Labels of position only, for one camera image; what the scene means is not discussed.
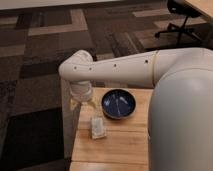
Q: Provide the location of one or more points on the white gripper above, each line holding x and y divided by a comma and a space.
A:
81, 92

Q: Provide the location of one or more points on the light wooden desk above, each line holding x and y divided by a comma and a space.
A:
203, 6

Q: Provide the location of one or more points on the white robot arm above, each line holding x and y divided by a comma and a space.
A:
180, 118

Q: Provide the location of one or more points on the dark blue ceramic bowl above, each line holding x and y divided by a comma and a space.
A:
118, 104

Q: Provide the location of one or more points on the white wrapped packet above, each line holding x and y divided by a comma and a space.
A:
97, 128

